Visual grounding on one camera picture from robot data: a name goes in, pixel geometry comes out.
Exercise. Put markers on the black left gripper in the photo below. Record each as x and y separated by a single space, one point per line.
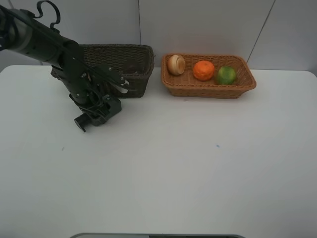
86 86

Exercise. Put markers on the dark green pump bottle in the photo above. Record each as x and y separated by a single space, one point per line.
84 120

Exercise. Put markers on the orange tangerine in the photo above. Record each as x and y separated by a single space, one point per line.
203 70

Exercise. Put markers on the green papaya fruit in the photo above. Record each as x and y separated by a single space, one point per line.
225 76

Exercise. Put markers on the translucent purple plastic cup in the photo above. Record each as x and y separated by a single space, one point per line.
131 68

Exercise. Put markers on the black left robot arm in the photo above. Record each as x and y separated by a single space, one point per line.
20 32

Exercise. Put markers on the dark brown wicker basket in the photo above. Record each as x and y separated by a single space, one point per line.
116 56

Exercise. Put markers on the orange wicker basket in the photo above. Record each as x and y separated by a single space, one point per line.
186 85

